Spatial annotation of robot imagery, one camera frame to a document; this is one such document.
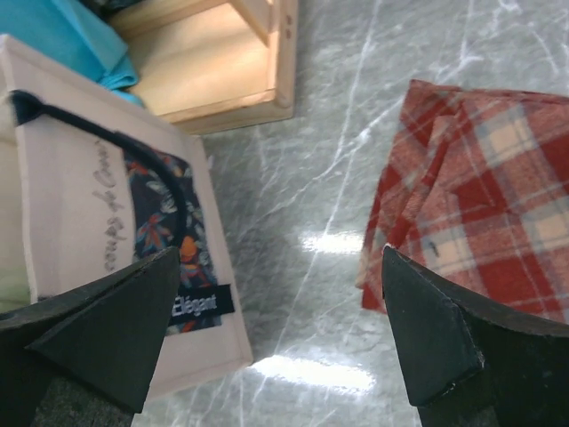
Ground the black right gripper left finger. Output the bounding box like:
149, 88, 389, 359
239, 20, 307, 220
1, 247, 180, 426

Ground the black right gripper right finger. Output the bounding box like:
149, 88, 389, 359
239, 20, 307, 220
382, 247, 568, 426

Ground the beige canvas tote bag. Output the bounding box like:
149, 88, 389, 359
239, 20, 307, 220
1, 35, 252, 400

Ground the red plaid cloth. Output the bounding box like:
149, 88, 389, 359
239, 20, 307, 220
357, 80, 568, 322

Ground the wooden clothes rack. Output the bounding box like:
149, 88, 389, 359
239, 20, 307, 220
109, 0, 299, 134

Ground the turquoise t-shirt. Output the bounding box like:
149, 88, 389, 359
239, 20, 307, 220
1, 1, 143, 106

